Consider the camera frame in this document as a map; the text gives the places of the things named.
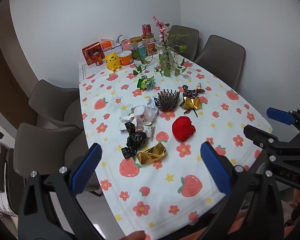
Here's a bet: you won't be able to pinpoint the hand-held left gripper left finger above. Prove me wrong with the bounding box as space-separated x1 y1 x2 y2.
17 142 102 240

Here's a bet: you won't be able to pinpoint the gold lid glass jar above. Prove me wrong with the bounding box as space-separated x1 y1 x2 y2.
129 36 143 55

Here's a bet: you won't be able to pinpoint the glass vase with plants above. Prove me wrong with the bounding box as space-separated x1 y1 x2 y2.
133 24 191 77

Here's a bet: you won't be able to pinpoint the silver white wrapper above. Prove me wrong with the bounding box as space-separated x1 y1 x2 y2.
118 115 137 131

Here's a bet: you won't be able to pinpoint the red paper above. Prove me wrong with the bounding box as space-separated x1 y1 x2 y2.
172 116 196 143

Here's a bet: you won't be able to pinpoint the pink flower branch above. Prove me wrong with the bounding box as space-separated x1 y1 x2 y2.
152 15 167 43

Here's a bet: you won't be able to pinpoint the black plastic bag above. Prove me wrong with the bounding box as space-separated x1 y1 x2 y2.
121 121 148 159

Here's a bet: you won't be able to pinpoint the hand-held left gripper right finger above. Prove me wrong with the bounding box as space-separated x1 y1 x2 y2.
197 141 283 240

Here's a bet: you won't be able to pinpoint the gold foil with ribbon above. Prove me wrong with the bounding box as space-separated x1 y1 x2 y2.
179 96 203 118

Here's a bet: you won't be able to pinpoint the orange tissue pack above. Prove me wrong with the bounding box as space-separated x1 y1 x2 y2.
99 39 115 51

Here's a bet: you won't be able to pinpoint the yellow tiger toy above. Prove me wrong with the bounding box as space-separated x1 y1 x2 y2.
104 52 122 73

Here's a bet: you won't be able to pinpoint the white cable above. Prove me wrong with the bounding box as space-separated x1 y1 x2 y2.
114 35 130 47

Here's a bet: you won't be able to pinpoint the green wrapper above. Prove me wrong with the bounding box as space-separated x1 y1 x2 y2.
137 75 155 91

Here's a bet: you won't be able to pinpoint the floral strawberry tablecloth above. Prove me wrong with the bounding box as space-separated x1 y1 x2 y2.
79 55 273 240

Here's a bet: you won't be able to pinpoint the dark brown wrapper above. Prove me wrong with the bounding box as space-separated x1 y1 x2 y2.
181 84 205 98

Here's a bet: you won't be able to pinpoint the grey brown dining chair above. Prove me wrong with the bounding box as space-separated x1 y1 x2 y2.
14 122 103 197
194 35 246 92
169 25 200 62
28 79 85 130

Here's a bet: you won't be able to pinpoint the grey sofa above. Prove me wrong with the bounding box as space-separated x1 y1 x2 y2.
0 147 18 217

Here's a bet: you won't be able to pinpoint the red gift box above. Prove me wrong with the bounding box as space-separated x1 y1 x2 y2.
82 42 106 66

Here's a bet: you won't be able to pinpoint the black pleated paper liner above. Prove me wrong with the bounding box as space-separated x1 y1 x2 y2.
157 89 179 112

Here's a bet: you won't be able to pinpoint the person's left hand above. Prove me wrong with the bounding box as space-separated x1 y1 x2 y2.
120 231 147 240

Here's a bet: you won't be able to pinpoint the red label jar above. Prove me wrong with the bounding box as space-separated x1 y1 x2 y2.
142 34 156 55

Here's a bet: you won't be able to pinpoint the small patterned wrapper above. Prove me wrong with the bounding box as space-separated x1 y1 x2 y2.
139 125 157 143

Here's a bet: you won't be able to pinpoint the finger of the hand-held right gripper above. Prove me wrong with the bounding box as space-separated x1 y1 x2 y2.
266 107 300 131
243 124 300 155

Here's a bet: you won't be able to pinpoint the person's right hand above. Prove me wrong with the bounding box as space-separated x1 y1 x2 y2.
291 189 300 209

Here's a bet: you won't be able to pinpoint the white wrappers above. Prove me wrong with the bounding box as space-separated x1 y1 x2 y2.
133 97 159 126

